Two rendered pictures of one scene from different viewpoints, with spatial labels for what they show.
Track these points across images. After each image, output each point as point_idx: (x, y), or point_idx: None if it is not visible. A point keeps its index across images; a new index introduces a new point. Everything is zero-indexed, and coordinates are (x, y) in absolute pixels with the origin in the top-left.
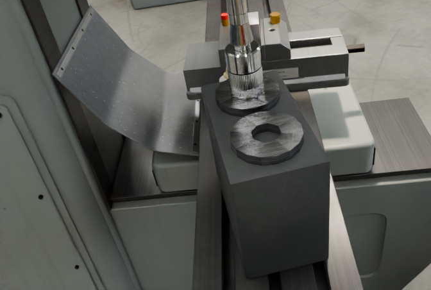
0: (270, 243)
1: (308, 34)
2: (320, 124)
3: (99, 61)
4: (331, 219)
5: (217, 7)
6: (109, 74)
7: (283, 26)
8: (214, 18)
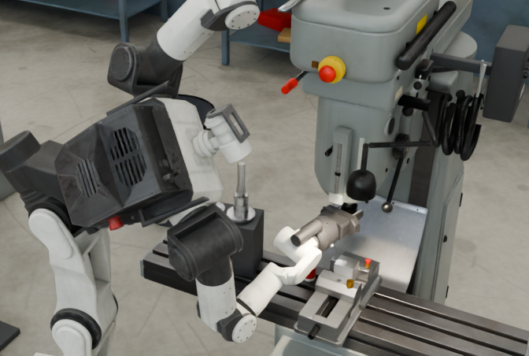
0: None
1: (339, 310)
2: (304, 348)
3: (376, 219)
4: None
5: (484, 324)
6: (372, 228)
7: (345, 290)
8: (460, 315)
